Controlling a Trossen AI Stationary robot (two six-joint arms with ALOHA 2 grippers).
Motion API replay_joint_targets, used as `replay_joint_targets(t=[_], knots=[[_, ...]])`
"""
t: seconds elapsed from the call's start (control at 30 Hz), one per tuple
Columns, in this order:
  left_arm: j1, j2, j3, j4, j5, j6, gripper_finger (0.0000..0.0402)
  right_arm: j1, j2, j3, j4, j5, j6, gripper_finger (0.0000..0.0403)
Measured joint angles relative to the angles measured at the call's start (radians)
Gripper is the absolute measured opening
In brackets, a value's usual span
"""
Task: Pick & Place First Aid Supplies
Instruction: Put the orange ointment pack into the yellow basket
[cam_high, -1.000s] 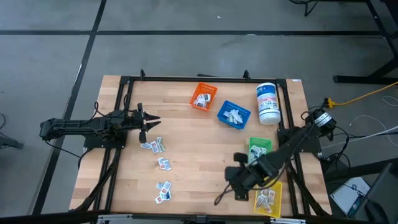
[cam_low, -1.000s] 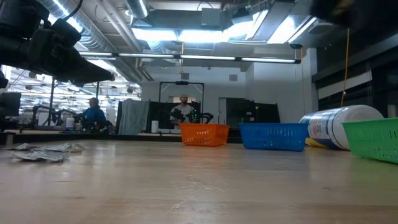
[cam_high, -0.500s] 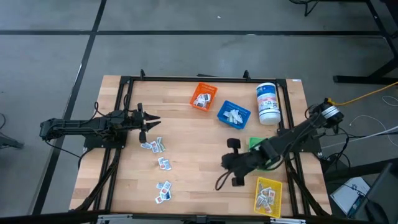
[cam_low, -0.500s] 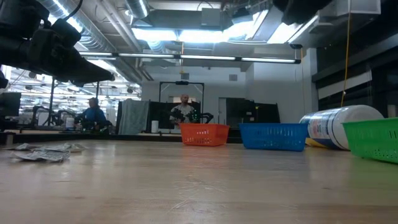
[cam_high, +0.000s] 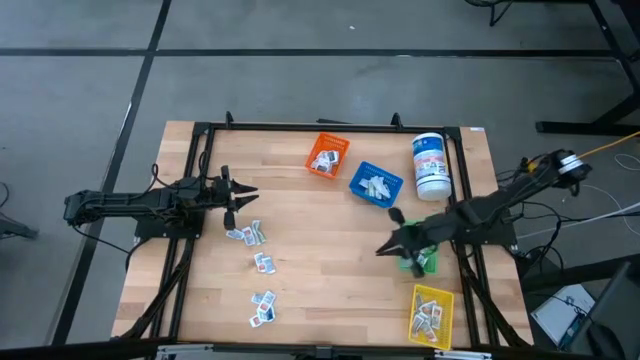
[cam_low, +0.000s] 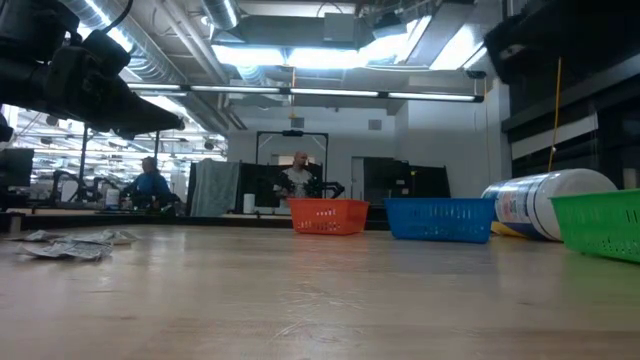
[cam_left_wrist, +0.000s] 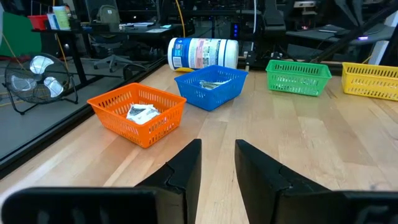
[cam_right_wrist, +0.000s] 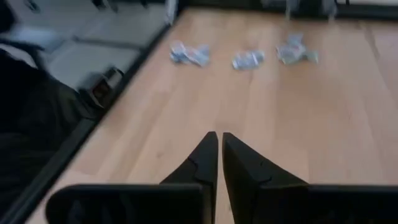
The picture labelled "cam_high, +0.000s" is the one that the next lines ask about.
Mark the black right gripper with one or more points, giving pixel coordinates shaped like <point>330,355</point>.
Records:
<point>425,235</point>

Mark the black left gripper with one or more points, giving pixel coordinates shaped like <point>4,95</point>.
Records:
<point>228,197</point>

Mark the white printed wipe packet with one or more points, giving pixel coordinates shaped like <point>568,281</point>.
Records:
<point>424,260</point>
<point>318,164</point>
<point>268,313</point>
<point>334,156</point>
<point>257,298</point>
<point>234,234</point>
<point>327,168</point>
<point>418,322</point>
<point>266,263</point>
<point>269,298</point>
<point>427,306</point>
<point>429,333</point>

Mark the green plastic basket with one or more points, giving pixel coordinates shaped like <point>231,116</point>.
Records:
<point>434,267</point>

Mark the large white gauze packet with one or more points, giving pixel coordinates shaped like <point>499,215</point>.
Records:
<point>384,187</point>

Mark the blue plastic basket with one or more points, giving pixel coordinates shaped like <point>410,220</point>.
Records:
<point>360,197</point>

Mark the yellow plastic basket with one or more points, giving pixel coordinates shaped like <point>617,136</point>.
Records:
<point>447,300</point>

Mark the orange plastic basket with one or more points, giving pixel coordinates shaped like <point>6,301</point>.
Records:
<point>312,150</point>

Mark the white red-print packet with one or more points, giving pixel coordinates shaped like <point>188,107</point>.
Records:
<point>436,315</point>
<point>255,321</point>
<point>248,236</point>

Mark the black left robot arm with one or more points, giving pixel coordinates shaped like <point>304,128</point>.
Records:
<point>125,202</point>

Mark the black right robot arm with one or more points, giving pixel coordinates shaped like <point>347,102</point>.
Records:
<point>520,192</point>

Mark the white wipes canister blue label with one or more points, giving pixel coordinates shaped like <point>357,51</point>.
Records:
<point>431,165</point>

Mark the white paper box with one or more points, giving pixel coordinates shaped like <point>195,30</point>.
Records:
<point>560,312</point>

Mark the black floor beam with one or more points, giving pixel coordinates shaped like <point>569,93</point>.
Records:
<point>575,274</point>

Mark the black front crossbar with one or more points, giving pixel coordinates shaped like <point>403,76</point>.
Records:
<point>100,350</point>

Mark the black handheld device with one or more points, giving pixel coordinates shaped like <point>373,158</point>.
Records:
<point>602,342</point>

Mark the black chair base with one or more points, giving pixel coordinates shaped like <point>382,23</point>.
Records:
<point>15,230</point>
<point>487,3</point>

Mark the black monitor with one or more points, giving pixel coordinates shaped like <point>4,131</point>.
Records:
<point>620,305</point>

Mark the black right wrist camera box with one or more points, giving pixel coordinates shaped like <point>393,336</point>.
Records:
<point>462,215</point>

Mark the black frame clamp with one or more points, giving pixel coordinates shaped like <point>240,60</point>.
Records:
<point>396,120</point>
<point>229,119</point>

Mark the black aluminium table frame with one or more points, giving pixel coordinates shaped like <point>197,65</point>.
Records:
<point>300,127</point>

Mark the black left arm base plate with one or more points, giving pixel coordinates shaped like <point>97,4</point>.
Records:
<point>150,231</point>

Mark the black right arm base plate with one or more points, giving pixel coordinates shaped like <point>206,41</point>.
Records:
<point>502,235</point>

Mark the silver metal bracket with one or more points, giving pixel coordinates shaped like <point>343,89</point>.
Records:
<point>185,354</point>
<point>462,356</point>

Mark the black desk leg frame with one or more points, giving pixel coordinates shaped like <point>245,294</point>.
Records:
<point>585,128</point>

